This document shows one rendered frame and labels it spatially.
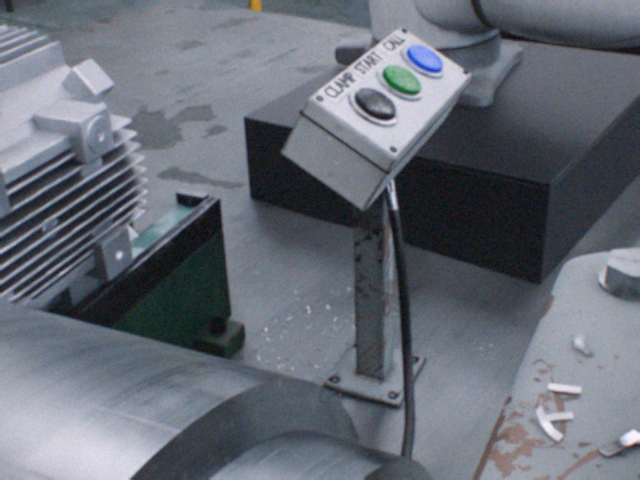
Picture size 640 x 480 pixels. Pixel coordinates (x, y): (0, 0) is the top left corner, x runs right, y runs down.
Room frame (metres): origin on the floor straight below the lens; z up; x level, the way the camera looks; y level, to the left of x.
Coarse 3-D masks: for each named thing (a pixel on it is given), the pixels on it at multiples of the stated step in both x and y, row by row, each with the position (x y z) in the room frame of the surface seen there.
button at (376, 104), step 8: (368, 88) 0.56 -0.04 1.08; (360, 96) 0.55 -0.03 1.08; (368, 96) 0.55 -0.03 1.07; (376, 96) 0.56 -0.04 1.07; (384, 96) 0.56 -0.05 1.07; (360, 104) 0.54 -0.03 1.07; (368, 104) 0.54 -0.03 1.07; (376, 104) 0.55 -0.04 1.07; (384, 104) 0.55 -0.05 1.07; (392, 104) 0.56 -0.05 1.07; (368, 112) 0.54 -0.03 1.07; (376, 112) 0.54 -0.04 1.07; (384, 112) 0.54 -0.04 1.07; (392, 112) 0.55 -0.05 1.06
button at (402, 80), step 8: (384, 72) 0.60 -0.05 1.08; (392, 72) 0.60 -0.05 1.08; (400, 72) 0.60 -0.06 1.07; (408, 72) 0.61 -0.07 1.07; (392, 80) 0.59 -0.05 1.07; (400, 80) 0.59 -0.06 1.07; (408, 80) 0.60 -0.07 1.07; (416, 80) 0.60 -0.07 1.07; (400, 88) 0.58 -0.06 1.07; (408, 88) 0.59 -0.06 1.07; (416, 88) 0.59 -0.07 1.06
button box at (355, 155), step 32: (352, 64) 0.60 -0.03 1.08; (384, 64) 0.62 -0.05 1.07; (448, 64) 0.66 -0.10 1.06; (320, 96) 0.54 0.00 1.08; (352, 96) 0.55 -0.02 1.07; (416, 96) 0.59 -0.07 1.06; (448, 96) 0.61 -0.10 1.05; (320, 128) 0.53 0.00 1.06; (352, 128) 0.52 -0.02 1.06; (384, 128) 0.54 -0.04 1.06; (416, 128) 0.55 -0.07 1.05; (320, 160) 0.53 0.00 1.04; (352, 160) 0.52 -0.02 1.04; (384, 160) 0.51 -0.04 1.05; (352, 192) 0.52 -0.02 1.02
